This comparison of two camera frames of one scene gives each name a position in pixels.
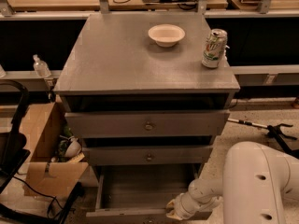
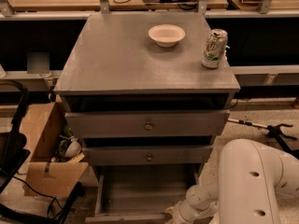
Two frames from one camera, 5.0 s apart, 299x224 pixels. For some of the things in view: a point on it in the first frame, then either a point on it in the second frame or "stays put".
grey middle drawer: (147, 155) stays put
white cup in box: (73, 147) stays put
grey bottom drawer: (140, 193) stays put
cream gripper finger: (171, 203) to (170, 209)
